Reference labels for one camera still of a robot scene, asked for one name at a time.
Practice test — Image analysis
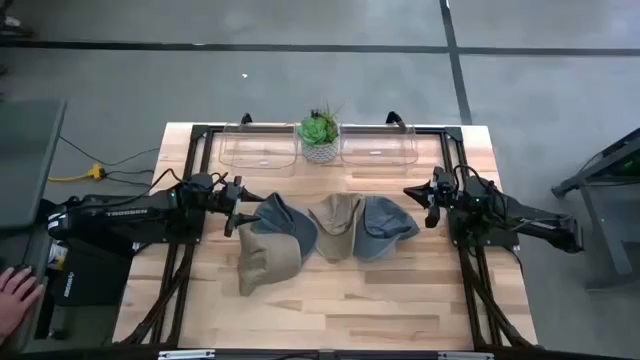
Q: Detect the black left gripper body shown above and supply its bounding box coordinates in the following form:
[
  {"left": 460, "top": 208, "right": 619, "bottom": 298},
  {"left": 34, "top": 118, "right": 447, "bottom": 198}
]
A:
[{"left": 212, "top": 174, "right": 246, "bottom": 239}]

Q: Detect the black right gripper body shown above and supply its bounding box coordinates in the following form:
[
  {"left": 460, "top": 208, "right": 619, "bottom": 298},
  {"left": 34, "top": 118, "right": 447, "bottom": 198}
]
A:
[{"left": 432, "top": 166, "right": 459, "bottom": 211}]

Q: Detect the blue-grey baseball cap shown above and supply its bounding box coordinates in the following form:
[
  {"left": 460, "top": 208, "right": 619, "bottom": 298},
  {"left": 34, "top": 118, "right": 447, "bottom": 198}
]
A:
[
  {"left": 249, "top": 192, "right": 320, "bottom": 261},
  {"left": 352, "top": 194, "right": 421, "bottom": 262}
]

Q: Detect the tan baseball cap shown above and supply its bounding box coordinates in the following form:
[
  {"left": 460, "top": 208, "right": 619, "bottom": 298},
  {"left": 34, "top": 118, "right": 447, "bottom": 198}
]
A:
[
  {"left": 236, "top": 224, "right": 304, "bottom": 297},
  {"left": 307, "top": 192, "right": 366, "bottom": 265}
]

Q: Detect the clear plastic bin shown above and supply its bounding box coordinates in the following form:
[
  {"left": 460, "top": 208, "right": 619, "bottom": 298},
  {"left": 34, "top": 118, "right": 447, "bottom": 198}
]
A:
[
  {"left": 339, "top": 122, "right": 419, "bottom": 167},
  {"left": 218, "top": 121, "right": 300, "bottom": 170}
]

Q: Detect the green plant in patterned pot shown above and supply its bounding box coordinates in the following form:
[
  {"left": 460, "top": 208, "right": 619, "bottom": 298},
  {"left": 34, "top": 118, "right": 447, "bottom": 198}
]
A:
[{"left": 297, "top": 102, "right": 346, "bottom": 165}]

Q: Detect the dark metal stand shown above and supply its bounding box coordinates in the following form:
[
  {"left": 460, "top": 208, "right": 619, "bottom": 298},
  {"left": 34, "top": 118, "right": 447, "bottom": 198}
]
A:
[{"left": 551, "top": 127, "right": 640, "bottom": 291}]

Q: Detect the black control box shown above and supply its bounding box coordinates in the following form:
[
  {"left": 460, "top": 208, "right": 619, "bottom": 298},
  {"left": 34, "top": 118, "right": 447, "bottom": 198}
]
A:
[{"left": 49, "top": 242, "right": 134, "bottom": 307}]

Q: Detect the grey side table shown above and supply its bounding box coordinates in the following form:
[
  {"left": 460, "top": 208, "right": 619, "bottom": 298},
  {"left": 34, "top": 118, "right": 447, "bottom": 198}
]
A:
[{"left": 0, "top": 98, "right": 68, "bottom": 231}]

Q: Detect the person's hand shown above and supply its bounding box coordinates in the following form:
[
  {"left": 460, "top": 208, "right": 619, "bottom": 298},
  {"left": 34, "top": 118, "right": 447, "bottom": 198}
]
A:
[{"left": 0, "top": 266, "right": 45, "bottom": 344}]

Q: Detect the black metal table frame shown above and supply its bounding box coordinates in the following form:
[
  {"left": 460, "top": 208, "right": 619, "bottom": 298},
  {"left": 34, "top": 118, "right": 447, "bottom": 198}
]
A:
[{"left": 112, "top": 123, "right": 539, "bottom": 351}]

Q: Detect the yellow power plug cable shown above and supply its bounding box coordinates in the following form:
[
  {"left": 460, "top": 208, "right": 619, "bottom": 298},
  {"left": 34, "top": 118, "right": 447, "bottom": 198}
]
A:
[{"left": 47, "top": 164, "right": 106, "bottom": 183}]

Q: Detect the silver metal bracket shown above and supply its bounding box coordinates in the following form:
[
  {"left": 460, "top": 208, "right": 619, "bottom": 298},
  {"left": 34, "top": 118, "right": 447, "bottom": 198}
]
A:
[
  {"left": 438, "top": 351, "right": 495, "bottom": 360},
  {"left": 158, "top": 349, "right": 216, "bottom": 360}
]

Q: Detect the black floor cable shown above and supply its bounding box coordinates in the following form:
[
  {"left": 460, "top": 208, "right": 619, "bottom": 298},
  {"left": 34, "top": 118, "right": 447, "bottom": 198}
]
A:
[{"left": 58, "top": 134, "right": 162, "bottom": 168}]

